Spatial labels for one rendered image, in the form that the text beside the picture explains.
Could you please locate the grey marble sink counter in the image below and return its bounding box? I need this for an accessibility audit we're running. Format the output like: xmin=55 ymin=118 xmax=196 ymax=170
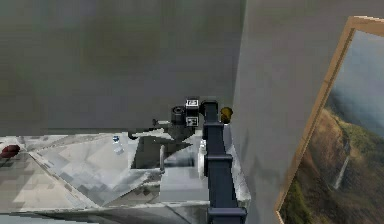
xmin=0 ymin=128 xmax=252 ymax=224

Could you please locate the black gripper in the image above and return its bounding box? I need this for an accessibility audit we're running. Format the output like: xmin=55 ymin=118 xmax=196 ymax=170
xmin=127 ymin=105 xmax=197 ymax=142

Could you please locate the white bottle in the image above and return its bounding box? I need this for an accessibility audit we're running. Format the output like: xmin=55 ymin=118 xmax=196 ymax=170
xmin=197 ymin=139 xmax=209 ymax=180

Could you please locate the clear bottle with blue cap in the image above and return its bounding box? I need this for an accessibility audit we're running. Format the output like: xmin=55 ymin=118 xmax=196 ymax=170
xmin=111 ymin=134 xmax=126 ymax=156

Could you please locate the dark red round object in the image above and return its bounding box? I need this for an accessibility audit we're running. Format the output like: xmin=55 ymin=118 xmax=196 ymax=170
xmin=0 ymin=144 xmax=22 ymax=160

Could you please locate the wood framed landscape picture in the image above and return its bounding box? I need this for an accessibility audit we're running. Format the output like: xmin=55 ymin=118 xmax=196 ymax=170
xmin=273 ymin=14 xmax=384 ymax=224

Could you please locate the amber round bottle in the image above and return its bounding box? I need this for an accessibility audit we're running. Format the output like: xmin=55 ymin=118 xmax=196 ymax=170
xmin=220 ymin=106 xmax=234 ymax=125

